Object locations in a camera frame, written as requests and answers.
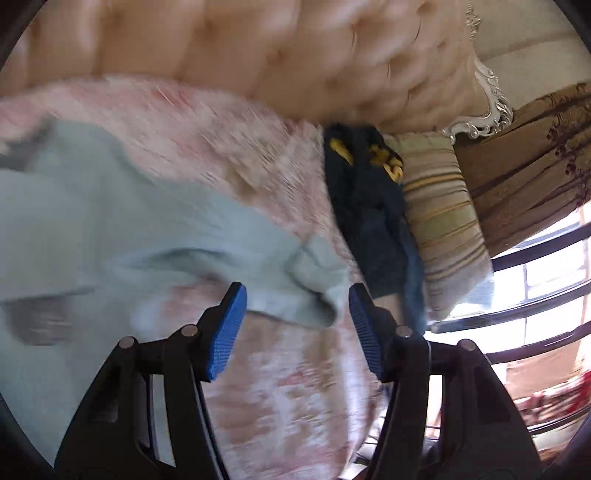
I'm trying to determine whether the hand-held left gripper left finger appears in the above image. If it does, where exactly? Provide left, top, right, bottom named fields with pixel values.
left=55, top=281, right=247, bottom=480

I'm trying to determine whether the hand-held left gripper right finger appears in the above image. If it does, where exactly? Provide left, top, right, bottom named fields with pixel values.
left=348, top=284, right=541, bottom=480

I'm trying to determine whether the mint green garment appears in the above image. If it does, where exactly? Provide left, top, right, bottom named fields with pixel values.
left=0, top=115, right=352, bottom=462

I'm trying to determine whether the pink floral blanket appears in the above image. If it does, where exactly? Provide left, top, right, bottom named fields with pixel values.
left=0, top=76, right=407, bottom=480

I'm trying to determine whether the navy garment with yellow print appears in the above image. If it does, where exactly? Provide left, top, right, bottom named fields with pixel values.
left=322, top=122, right=428, bottom=333

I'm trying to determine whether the striped beige pillow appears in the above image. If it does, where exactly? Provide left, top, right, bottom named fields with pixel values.
left=383, top=131, right=492, bottom=321

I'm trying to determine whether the black framed glass door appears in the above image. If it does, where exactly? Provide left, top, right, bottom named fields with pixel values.
left=425, top=222, right=591, bottom=439

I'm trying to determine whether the brown patterned curtain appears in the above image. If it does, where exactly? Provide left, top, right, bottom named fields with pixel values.
left=455, top=83, right=591, bottom=259

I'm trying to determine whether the beige tufted leather sofa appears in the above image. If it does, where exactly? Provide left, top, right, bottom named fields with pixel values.
left=0, top=0, right=513, bottom=139

